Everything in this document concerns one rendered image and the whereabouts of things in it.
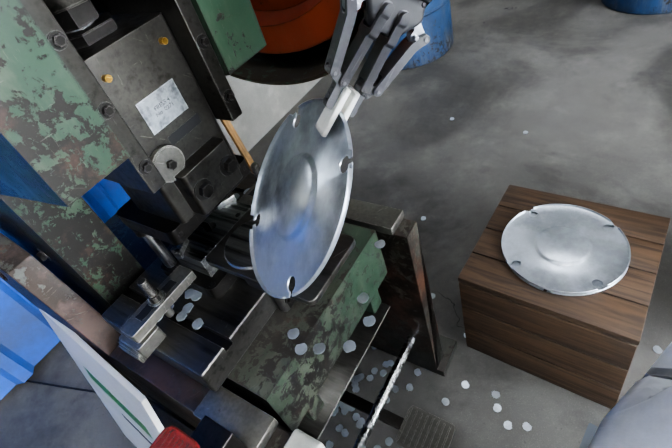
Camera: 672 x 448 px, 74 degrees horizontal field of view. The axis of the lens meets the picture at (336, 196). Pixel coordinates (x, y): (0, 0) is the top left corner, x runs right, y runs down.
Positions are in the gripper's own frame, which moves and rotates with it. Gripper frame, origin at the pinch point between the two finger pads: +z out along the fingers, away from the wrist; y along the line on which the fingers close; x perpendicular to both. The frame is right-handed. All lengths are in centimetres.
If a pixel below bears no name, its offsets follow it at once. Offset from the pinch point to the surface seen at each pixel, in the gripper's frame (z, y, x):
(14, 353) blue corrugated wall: 154, 27, -83
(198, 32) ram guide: 1.2, 16.5, -16.4
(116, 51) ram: 6.7, 25.7, -12.7
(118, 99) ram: 12.1, 24.0, -10.6
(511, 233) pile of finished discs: 19, -75, -19
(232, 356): 46.8, -3.5, 1.7
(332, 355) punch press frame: 46, -24, 1
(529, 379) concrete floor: 51, -94, 3
